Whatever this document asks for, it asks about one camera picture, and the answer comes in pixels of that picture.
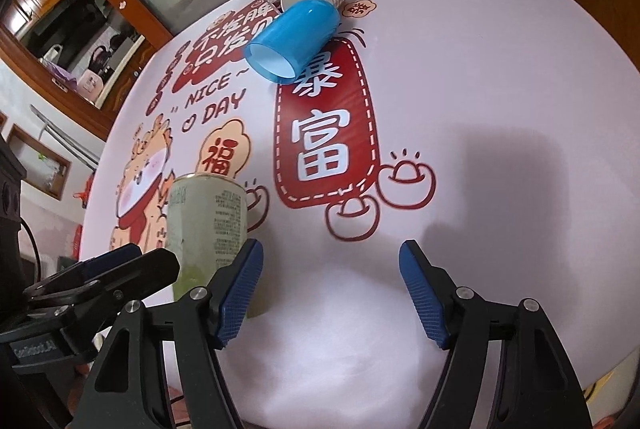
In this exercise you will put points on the green milk tea cup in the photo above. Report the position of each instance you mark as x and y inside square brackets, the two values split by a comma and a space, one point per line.
[206, 227]

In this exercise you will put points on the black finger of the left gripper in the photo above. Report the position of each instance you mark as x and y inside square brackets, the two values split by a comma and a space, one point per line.
[77, 280]
[155, 271]

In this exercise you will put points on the blue plastic cup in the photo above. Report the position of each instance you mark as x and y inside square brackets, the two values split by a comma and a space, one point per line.
[284, 48]

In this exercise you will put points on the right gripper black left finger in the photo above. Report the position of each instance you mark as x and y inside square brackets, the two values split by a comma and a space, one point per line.
[127, 386]

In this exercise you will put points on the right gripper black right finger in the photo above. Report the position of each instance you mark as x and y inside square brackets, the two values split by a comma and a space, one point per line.
[537, 386]

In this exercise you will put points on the printed white tablecloth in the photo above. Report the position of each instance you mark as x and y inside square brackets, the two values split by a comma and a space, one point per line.
[501, 135]

